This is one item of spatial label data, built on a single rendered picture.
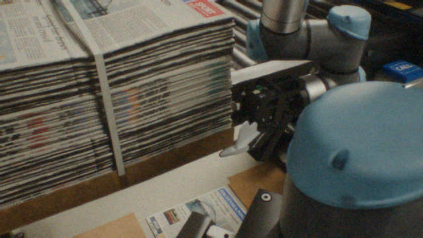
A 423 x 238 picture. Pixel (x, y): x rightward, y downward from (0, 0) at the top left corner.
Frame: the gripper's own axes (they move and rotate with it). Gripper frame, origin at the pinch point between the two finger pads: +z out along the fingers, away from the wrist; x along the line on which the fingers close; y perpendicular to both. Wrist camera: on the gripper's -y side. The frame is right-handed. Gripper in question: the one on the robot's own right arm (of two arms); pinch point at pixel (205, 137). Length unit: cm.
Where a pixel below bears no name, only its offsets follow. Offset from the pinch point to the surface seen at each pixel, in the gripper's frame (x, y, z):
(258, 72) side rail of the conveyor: -14.6, -0.2, -21.4
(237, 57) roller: -23.6, -0.9, -21.7
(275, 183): -40, -81, -59
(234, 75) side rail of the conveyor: -16.1, -0.2, -16.2
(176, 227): -40, -81, -10
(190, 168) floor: -68, -83, -30
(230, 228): -29, -80, -28
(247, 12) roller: -49, -2, -41
